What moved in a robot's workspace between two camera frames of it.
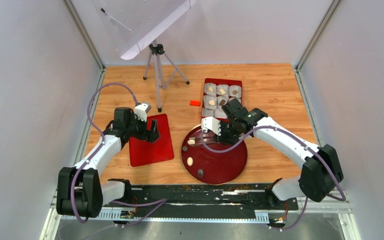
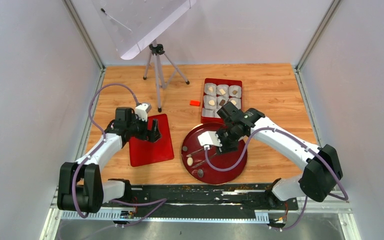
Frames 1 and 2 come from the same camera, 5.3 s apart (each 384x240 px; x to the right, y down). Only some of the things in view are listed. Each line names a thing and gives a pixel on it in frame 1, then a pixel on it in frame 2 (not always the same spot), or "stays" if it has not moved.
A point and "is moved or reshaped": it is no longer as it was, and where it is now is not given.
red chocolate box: (217, 93) stays
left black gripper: (152, 135) stays
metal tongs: (198, 140) is moved or reshaped
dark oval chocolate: (200, 173) stays
